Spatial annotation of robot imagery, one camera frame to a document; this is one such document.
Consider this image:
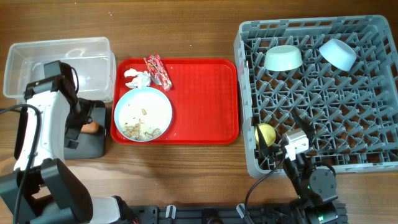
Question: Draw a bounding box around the red serving tray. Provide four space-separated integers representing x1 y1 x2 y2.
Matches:
110 57 240 146

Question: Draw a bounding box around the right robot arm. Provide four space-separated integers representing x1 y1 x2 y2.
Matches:
256 112 339 223

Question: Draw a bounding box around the light blue bowl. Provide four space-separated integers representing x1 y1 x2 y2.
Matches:
319 39 356 72

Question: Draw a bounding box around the white tissue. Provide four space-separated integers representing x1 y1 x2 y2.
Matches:
124 68 151 89

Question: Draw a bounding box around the grey dishwasher rack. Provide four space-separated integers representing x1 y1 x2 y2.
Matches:
234 15 397 179

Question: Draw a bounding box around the orange carrot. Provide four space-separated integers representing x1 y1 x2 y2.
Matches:
81 122 100 134

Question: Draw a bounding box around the black tray bin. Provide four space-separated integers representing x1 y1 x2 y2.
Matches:
63 98 107 160

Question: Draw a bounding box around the yellow cup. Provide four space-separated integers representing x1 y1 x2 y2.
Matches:
254 123 277 146

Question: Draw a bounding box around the green bowl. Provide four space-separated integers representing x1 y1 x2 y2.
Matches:
264 45 303 72

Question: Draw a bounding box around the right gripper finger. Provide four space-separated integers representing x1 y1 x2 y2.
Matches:
292 110 315 139
255 124 267 149

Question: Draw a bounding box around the clear plastic bin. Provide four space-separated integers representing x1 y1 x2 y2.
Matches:
3 37 116 103

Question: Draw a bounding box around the red snack wrapper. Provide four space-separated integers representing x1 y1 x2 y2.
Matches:
144 54 172 91

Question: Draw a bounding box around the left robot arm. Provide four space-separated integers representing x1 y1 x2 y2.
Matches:
1 60 135 223

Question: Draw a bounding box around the light blue plate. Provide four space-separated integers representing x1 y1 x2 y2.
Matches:
113 87 173 142

